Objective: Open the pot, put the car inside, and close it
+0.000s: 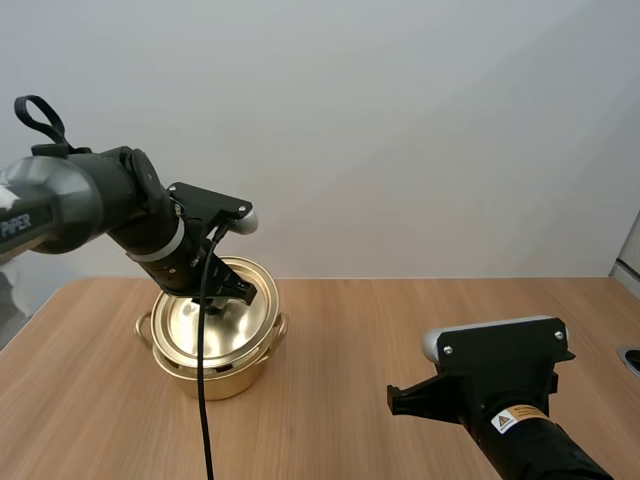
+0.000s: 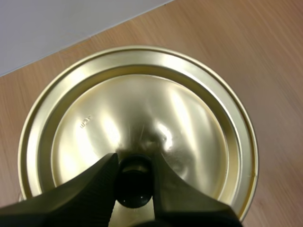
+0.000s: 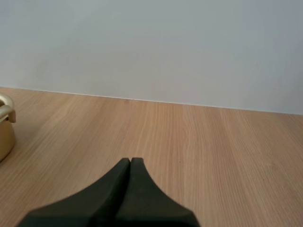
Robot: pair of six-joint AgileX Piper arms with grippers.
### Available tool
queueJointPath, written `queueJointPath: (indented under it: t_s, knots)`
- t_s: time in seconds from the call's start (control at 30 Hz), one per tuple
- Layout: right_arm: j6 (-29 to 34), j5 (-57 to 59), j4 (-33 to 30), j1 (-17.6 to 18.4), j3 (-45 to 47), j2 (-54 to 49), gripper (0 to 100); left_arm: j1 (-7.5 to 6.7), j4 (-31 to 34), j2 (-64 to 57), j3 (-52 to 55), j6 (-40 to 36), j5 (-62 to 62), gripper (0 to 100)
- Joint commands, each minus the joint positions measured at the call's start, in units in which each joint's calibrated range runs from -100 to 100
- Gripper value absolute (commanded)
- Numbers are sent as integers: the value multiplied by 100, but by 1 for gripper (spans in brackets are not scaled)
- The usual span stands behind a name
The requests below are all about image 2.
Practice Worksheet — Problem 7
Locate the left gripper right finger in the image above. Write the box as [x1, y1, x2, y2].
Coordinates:
[147, 151, 244, 227]

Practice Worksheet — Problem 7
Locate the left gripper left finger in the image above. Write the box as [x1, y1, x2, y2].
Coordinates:
[0, 152, 119, 227]

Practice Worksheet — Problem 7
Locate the gold lid with black knob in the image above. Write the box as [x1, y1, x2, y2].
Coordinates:
[17, 45, 259, 227]

